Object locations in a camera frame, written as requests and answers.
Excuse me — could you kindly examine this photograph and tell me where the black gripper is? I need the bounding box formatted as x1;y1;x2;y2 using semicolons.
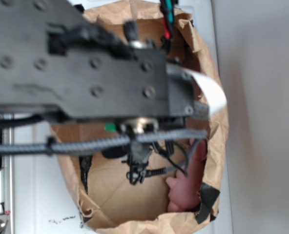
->
120;57;210;186

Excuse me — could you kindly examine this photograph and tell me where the green rectangular block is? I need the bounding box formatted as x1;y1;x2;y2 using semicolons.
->
104;122;117;132

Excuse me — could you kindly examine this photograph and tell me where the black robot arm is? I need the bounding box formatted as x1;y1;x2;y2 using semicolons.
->
0;0;209;184

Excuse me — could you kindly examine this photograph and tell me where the pink plush bunny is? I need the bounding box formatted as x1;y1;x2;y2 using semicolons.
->
166;140;207;213

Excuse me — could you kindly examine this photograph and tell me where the brown paper bag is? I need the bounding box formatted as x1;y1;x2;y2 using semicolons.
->
50;0;229;234

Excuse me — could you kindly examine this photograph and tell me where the white flat ribbon cable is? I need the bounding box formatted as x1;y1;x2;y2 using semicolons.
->
166;66;227;115

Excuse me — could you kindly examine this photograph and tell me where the red wire bundle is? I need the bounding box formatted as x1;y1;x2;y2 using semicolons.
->
159;0;179;49

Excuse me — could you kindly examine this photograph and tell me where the grey braided cable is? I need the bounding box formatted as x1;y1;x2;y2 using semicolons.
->
0;129;208;178

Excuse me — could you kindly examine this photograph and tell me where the aluminium frame rail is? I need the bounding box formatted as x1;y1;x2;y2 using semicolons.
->
0;126;19;234

